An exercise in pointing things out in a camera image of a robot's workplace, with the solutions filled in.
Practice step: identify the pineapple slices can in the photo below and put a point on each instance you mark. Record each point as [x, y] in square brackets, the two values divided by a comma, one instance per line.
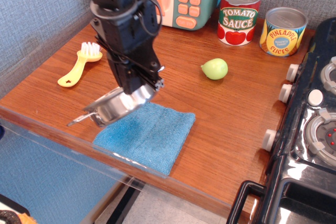
[283, 31]

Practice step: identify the white stove knob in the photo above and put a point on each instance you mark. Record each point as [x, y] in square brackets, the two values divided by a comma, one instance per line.
[292, 72]
[285, 93]
[269, 139]

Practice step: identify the tomato sauce can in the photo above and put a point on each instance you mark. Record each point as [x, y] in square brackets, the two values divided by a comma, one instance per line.
[237, 21]

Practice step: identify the green toy pear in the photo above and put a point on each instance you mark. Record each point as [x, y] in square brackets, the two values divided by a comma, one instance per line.
[215, 69]

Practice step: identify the black toy stove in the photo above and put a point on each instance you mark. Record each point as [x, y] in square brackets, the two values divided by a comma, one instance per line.
[300, 175]

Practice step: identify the blue cloth rag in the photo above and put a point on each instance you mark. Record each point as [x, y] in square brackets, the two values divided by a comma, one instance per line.
[150, 138]

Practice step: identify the clear acrylic table guard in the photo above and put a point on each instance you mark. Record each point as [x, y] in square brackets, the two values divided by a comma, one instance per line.
[59, 185]

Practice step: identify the white stove knob middle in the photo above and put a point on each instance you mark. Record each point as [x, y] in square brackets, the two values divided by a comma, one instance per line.
[285, 93]

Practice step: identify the orange fuzzy object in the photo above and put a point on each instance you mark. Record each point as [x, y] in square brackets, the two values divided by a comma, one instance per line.
[11, 217]

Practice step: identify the silver metal pan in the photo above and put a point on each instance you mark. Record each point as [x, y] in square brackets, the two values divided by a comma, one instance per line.
[115, 105]

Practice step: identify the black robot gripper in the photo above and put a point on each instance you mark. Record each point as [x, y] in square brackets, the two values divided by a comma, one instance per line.
[127, 36]

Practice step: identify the white stove knob upper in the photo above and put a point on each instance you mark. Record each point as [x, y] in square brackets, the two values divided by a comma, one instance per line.
[292, 72]

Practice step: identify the white stove knob lower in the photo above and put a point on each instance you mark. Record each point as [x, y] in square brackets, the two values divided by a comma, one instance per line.
[269, 139]

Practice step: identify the yellow dish brush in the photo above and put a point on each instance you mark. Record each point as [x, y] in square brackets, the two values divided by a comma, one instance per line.
[89, 52]

